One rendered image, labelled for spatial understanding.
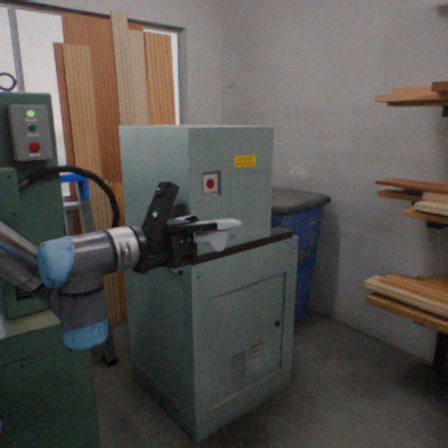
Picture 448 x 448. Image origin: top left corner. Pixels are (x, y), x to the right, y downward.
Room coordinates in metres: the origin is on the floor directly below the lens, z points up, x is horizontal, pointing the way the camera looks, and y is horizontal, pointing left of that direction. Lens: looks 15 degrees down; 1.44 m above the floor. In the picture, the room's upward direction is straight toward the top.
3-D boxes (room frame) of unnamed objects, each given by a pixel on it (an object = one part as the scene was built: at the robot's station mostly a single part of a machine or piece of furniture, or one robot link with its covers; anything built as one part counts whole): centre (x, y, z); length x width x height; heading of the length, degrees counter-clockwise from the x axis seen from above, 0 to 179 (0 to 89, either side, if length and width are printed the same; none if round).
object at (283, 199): (2.60, -0.33, 0.48); 0.64 x 0.54 x 0.97; 42
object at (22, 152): (1.19, 0.58, 1.40); 0.10 x 0.06 x 0.16; 126
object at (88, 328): (0.61, 0.25, 1.12); 0.11 x 0.08 x 0.11; 39
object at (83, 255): (0.60, 0.24, 1.21); 0.11 x 0.08 x 0.09; 129
